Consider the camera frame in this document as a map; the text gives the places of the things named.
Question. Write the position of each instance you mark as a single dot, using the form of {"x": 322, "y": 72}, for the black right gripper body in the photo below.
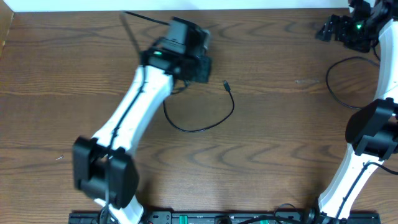
{"x": 357, "y": 35}

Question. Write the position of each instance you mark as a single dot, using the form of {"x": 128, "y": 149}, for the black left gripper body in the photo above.
{"x": 199, "y": 70}

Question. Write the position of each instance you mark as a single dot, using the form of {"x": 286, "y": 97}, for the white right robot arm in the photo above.
{"x": 370, "y": 134}

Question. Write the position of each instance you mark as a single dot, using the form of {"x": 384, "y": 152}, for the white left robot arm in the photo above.
{"x": 103, "y": 165}

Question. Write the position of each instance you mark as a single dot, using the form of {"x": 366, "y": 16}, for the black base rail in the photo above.
{"x": 167, "y": 217}

